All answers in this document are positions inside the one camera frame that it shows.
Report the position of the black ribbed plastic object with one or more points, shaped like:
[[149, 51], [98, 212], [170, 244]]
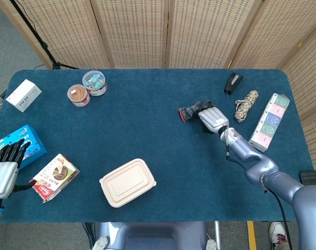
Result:
[[312, 178]]

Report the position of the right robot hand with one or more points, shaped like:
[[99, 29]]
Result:
[[213, 119]]

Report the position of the blue cookie box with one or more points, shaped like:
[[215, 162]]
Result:
[[35, 148]]

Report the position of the clear jar with colourful clips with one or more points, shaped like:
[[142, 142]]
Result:
[[94, 80]]

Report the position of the woven wooden folding screen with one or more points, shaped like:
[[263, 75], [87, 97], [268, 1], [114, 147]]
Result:
[[134, 31]]

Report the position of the multicolour tissue pack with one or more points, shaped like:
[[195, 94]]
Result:
[[269, 122]]

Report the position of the blue fabric tablecloth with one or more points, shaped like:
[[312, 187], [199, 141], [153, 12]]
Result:
[[152, 125]]

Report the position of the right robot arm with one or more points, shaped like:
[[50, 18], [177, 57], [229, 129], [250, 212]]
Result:
[[251, 153]]

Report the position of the grey-blue robot torso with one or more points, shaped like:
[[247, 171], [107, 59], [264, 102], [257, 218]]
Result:
[[147, 237]]

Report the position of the clear jar with brown contents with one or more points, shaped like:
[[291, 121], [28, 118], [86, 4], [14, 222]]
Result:
[[77, 93]]

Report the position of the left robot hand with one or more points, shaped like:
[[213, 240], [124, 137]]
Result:
[[2, 177]]

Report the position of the black stapler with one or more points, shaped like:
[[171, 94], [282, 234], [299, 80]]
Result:
[[232, 83]]

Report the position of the white cardboard box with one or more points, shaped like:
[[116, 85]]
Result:
[[23, 95]]

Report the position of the red and white snack box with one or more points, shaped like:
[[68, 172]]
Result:
[[56, 174]]

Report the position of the black tripod stand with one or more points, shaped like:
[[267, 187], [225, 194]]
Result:
[[40, 43]]

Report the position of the beige lidded lunch box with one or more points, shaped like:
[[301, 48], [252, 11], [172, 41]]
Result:
[[126, 182]]

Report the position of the white shoe with red laces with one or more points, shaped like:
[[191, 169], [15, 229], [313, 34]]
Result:
[[276, 231]]

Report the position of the white robot base foot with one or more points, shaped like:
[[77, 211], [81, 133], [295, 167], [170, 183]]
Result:
[[211, 244], [100, 243]]

